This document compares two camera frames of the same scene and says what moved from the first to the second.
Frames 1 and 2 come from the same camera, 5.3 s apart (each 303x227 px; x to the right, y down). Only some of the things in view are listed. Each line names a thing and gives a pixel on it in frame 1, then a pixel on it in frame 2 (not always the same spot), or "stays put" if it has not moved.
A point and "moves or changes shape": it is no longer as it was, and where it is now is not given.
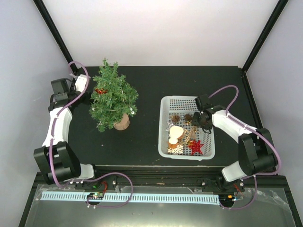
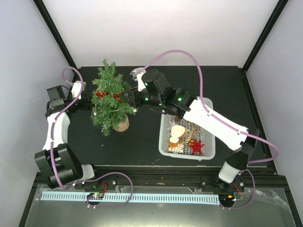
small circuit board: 97,196 stays put
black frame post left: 57,35 stays put
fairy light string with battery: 128,108 to 97,113
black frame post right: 279,8 stays put
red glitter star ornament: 196,146 stays put
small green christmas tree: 113,101 stays put
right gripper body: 198,122 to 137,101
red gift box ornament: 101,91 moves or changes shape
